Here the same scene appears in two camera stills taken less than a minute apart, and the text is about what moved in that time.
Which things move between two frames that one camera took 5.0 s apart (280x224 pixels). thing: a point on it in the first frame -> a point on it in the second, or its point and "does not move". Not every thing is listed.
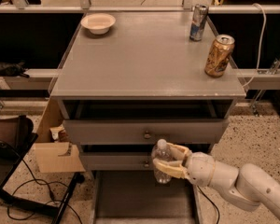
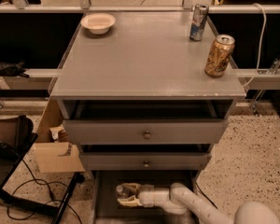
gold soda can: [219, 55] does not move
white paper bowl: [98, 23] does not move
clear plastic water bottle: [161, 151] -> [127, 190]
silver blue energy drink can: [199, 21] does not move
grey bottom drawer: [134, 197] does not move
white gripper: [200, 168] -> [146, 195]
